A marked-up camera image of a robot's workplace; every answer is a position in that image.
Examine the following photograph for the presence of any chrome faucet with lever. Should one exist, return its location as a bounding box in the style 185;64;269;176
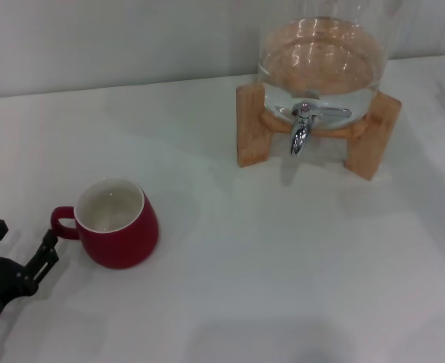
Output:
289;101;353;157

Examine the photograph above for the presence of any red ceramic cup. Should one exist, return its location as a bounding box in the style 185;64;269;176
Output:
50;175;160;270

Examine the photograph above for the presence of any glass water dispenser jar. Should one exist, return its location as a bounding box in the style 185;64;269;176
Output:
256;0;392;128

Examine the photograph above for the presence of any wooden dispenser stand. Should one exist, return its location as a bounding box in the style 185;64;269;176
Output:
235;82;403;182

